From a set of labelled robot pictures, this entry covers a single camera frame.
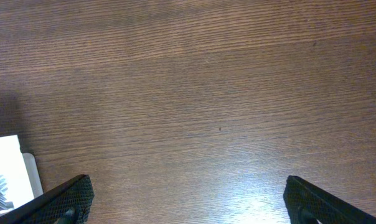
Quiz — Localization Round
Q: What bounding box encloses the white cutlery tray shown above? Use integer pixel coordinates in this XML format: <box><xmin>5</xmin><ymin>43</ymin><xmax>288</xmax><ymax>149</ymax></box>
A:
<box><xmin>0</xmin><ymin>135</ymin><xmax>44</xmax><ymax>216</ymax></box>

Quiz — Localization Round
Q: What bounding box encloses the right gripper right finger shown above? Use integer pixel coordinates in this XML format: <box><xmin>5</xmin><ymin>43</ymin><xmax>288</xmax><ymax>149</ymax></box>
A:
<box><xmin>283</xmin><ymin>175</ymin><xmax>376</xmax><ymax>224</ymax></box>

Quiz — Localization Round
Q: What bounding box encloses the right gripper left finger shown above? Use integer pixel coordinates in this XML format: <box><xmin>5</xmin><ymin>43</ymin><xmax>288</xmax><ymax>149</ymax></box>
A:
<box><xmin>0</xmin><ymin>174</ymin><xmax>95</xmax><ymax>224</ymax></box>

